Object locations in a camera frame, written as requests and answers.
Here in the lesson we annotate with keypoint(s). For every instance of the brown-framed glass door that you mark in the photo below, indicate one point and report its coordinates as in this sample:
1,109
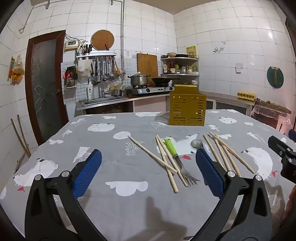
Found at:
46,81

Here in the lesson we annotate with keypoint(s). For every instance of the metal corner shelf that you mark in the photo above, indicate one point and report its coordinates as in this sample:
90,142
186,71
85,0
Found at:
180,75

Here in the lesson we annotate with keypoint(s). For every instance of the yellow slotted utensil holder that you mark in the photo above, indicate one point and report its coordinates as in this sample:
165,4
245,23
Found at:
187,109

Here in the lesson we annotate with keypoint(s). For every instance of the black wok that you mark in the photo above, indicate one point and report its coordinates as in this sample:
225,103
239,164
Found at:
164,80

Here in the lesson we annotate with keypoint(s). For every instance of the stack of white bowls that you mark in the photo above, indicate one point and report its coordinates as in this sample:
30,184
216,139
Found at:
195,82

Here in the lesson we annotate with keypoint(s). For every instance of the wooden cutting board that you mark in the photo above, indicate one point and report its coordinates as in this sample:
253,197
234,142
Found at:
146,64

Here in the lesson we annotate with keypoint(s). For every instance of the counter cabinet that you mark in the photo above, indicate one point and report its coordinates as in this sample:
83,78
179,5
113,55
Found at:
226,102

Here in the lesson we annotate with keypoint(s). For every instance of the plastic-covered box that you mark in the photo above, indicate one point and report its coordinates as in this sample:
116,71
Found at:
266,117

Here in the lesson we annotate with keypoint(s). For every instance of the yellow egg carton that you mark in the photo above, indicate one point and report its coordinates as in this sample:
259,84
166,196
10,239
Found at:
246,95

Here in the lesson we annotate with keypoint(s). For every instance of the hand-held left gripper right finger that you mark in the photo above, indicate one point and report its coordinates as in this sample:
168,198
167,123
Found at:
209,173

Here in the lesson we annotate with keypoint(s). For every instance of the white wall socket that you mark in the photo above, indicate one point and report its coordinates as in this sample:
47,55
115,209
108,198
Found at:
239,68

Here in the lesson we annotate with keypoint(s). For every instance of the round wooden board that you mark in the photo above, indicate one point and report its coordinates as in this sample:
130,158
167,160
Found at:
101,39

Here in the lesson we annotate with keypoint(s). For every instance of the green round wall board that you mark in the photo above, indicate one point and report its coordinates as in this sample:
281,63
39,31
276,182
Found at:
270,77

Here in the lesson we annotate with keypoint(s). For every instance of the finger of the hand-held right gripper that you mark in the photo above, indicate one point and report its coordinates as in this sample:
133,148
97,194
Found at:
277,146

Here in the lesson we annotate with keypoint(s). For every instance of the black pan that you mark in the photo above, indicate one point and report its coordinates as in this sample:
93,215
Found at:
181,55

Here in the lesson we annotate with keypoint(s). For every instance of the white hanging cloth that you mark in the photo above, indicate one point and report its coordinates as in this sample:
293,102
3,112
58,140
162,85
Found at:
83,68

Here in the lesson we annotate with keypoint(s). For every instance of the steel sink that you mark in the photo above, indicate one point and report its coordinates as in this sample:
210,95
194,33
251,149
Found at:
101,100

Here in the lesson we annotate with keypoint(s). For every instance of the gas stove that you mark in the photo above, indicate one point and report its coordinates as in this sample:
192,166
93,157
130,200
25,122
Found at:
148,90

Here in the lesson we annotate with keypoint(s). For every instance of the grey animal-print tablecloth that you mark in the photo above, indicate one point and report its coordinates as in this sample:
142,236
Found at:
129,208

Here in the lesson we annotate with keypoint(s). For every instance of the yellow wall poster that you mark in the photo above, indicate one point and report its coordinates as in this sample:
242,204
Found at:
191,51

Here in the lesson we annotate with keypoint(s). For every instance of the leaning wooden stick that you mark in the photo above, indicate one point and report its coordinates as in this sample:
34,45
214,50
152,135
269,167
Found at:
18,134
23,134

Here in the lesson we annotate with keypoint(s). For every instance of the row of condiment bottles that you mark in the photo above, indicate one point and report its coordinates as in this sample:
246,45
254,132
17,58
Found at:
172,68

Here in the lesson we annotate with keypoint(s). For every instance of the beige bowl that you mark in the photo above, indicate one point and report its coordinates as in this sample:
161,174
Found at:
171,55

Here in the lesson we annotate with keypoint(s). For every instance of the metal wall utensil rack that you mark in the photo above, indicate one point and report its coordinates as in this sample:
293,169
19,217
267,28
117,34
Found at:
97,55

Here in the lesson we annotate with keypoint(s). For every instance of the grey wall pipe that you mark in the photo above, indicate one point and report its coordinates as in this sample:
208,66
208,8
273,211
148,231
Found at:
122,34

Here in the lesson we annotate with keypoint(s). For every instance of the metal spoon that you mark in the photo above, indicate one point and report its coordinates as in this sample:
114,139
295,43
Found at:
196,144

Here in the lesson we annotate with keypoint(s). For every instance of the white soap bottle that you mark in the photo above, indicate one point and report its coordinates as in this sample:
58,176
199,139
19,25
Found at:
90,92

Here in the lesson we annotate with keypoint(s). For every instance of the wooden chopstick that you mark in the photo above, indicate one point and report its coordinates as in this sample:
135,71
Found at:
227,155
152,154
217,147
242,163
180,174
209,144
161,150

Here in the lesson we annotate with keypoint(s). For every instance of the row of hanging kitchen utensils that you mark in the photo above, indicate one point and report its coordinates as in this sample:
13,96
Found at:
106,71

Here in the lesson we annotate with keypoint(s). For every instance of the orange plastic bag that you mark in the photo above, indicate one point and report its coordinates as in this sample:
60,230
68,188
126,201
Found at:
17,73

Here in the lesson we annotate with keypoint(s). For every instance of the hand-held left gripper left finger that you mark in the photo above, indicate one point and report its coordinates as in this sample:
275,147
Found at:
89,171

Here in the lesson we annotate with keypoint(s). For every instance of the white electrical box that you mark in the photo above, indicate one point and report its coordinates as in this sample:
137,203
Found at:
70,45

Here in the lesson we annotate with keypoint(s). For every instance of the metal faucet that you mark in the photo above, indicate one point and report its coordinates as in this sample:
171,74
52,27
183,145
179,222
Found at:
103,88

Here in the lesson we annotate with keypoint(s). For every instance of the steel pot with lid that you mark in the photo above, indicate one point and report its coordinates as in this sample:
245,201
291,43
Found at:
138,80

